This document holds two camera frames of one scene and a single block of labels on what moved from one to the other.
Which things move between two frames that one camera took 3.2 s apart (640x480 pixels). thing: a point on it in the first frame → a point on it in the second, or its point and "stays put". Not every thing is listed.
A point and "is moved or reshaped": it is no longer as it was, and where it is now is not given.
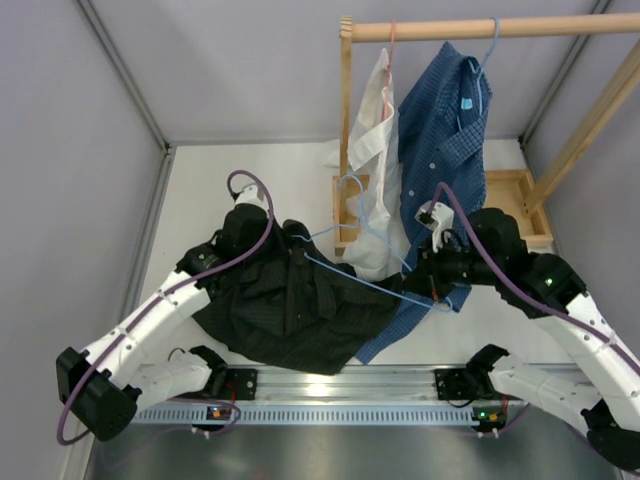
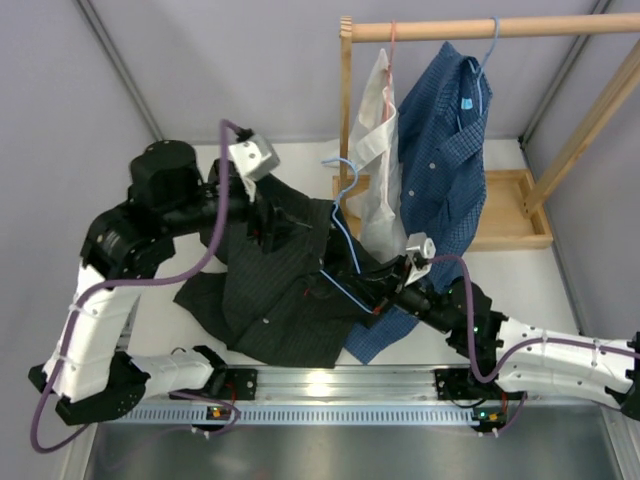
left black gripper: (267, 220) → (250, 215)
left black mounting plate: (241, 381) stays put
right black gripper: (429, 269) → (389, 278)
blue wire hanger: (328, 226) → (343, 230)
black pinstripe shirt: (292, 306) is moved or reshaped
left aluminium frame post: (111, 48) stays put
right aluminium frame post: (600, 7) stays put
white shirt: (380, 247) stays put
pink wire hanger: (390, 66) stays put
